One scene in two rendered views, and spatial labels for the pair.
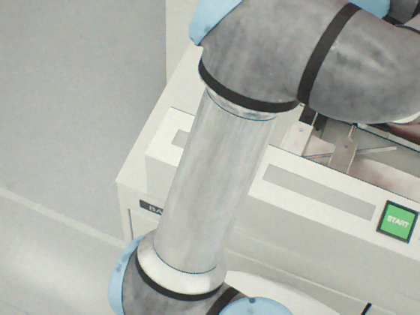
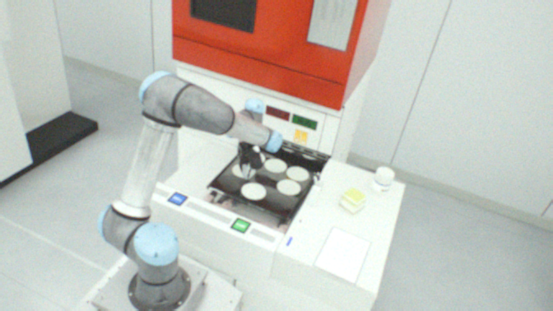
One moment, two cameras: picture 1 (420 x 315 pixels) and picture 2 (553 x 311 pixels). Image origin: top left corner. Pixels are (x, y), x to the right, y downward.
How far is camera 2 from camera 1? 0.57 m
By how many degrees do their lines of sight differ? 26
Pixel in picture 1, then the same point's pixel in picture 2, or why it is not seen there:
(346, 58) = (188, 95)
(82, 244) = not seen: hidden behind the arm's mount
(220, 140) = (146, 139)
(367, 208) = (228, 220)
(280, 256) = (194, 251)
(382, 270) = (234, 251)
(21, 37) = not seen: hidden behind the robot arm
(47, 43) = not seen: hidden behind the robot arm
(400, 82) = (209, 108)
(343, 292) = (222, 273)
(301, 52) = (173, 95)
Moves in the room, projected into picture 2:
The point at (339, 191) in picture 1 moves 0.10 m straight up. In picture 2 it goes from (216, 213) to (218, 192)
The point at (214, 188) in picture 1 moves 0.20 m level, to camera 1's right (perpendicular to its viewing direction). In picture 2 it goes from (142, 161) to (214, 172)
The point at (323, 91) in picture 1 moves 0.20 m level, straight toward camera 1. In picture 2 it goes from (178, 108) to (136, 148)
